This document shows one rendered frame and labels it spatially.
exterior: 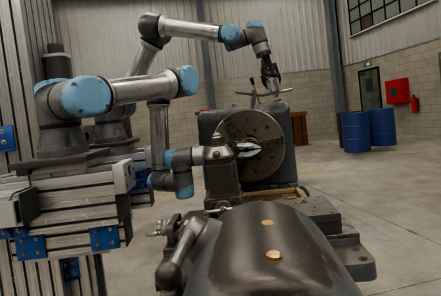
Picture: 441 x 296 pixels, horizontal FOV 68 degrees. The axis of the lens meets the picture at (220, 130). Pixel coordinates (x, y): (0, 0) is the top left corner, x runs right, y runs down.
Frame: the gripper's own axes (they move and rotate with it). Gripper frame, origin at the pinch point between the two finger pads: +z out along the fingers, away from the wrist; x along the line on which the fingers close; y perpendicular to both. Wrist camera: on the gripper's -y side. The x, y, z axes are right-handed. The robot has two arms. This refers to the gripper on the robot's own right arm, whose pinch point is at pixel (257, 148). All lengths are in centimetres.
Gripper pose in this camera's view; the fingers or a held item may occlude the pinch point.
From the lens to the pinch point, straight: 125.5
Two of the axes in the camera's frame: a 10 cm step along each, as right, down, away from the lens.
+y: -0.9, 0.7, -9.9
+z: 9.9, -1.2, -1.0
